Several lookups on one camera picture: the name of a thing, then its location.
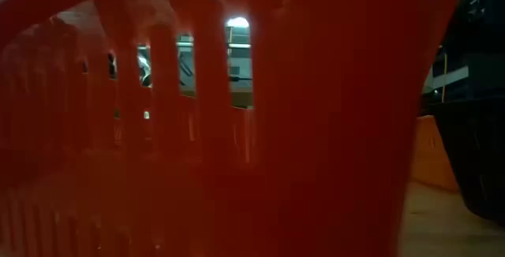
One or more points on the black plastic basket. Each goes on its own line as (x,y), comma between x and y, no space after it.
(481,162)

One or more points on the orange plastic basket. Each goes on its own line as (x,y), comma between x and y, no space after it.
(430,158)

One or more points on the red plastic basket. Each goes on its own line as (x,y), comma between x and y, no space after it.
(335,131)

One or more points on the bright ceiling light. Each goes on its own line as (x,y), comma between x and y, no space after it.
(238,22)

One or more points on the blurry white background object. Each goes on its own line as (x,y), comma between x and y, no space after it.
(144,64)

